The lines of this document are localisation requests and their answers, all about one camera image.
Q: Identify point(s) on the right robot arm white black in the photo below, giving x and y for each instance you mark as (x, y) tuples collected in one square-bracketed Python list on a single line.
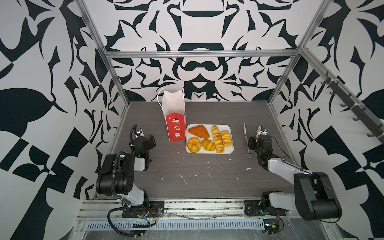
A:
[(313, 198)]

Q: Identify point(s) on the white slotted cable duct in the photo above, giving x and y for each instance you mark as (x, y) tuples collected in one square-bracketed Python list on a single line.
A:
[(211, 224)]

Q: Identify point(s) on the grey wall hook rack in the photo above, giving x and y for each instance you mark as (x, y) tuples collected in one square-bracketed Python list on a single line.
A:
[(360, 110)]

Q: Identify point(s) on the white plastic tray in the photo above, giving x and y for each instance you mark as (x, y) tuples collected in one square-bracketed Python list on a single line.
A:
[(221, 128)]

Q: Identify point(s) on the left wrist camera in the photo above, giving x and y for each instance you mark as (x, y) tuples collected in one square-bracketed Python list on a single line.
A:
[(138, 132)]

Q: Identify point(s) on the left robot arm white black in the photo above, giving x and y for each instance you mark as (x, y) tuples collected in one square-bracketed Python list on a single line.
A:
[(116, 178)]

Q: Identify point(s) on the long striped fake bread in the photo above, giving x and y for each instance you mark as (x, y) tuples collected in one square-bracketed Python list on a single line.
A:
[(217, 140)]

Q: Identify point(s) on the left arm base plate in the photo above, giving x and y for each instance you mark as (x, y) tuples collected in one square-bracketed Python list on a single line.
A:
[(148, 209)]

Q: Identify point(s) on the yellow shell fake bread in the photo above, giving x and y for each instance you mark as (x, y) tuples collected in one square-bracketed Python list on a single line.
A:
[(208, 145)]

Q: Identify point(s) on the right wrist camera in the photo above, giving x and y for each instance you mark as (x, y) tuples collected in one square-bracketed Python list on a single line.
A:
[(262, 130)]

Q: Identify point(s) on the twisted fake bread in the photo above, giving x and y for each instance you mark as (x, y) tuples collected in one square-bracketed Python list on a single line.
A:
[(226, 138)]

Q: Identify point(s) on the brown fake croissant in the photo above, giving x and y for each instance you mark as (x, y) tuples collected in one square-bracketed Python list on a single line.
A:
[(199, 131)]

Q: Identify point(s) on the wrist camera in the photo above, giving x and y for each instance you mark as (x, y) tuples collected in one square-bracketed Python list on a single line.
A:
[(262, 130), (138, 132)]

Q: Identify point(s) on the small circuit board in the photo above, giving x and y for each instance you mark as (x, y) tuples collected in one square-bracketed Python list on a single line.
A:
[(273, 227)]

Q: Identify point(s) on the red white paper bag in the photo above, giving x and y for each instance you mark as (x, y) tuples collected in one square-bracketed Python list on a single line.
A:
[(174, 112)]

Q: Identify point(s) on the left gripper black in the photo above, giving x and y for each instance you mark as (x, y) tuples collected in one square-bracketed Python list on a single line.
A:
[(150, 142)]

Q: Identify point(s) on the yellow ring fake bread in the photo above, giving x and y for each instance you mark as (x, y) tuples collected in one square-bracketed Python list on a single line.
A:
[(194, 145)]

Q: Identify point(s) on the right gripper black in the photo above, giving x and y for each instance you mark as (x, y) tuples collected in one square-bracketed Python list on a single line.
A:
[(252, 142)]

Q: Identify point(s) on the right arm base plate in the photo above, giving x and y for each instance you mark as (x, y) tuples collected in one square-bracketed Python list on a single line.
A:
[(256, 208)]

